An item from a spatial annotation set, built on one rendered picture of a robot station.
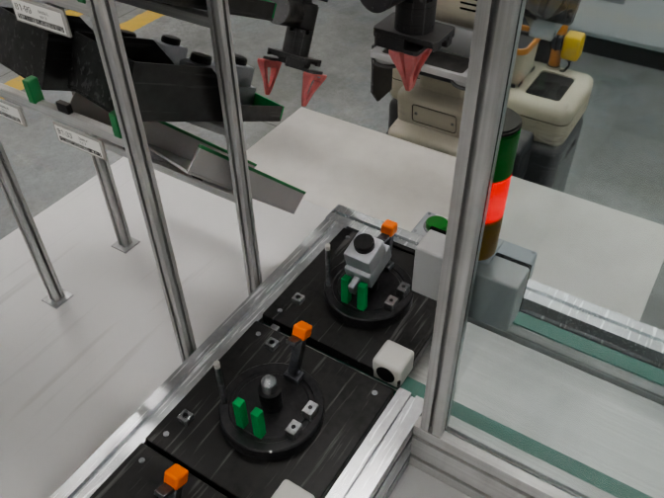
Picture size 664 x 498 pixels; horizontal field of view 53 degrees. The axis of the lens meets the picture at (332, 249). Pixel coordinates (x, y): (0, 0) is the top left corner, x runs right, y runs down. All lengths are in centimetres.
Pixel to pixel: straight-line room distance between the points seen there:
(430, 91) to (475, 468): 104
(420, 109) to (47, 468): 116
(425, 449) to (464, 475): 6
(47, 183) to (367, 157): 190
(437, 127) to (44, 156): 208
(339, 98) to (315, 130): 185
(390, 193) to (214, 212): 37
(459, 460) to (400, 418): 9
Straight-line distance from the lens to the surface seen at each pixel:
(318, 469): 88
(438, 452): 95
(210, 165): 99
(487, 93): 57
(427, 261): 75
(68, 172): 320
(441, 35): 100
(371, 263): 96
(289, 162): 153
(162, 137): 109
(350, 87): 358
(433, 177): 149
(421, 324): 103
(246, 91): 107
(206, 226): 138
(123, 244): 137
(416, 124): 176
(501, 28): 55
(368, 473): 89
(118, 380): 115
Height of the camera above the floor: 174
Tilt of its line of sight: 43 degrees down
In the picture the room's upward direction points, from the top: 1 degrees counter-clockwise
